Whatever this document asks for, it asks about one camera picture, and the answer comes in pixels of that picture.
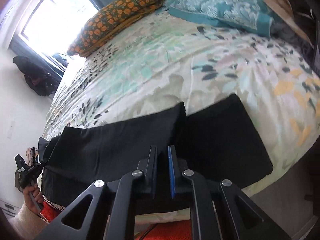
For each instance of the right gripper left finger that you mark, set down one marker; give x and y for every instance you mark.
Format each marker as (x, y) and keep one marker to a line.
(128, 187)

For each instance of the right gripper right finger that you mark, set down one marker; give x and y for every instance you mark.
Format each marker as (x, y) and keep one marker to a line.
(218, 209)

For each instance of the black pants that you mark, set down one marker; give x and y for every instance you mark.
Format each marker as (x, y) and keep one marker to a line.
(220, 142)

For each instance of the left forearm white sleeve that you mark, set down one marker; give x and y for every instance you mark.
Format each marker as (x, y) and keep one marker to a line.
(27, 224)

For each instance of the left hand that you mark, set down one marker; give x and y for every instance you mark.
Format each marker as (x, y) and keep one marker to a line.
(33, 198)

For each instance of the red orange rug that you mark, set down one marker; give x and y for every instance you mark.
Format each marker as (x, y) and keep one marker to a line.
(88, 219)

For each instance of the floral bed sheet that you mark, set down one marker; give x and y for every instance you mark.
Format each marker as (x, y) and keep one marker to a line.
(162, 61)

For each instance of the orange patterned folded blanket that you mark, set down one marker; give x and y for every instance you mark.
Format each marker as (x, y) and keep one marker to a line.
(108, 22)

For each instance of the window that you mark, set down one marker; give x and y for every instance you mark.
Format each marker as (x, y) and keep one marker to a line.
(55, 24)

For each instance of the teal patterned pillow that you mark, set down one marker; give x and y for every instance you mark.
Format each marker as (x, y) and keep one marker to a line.
(253, 16)

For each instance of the dark clothes hanging on wall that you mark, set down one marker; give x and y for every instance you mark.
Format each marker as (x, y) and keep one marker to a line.
(36, 77)

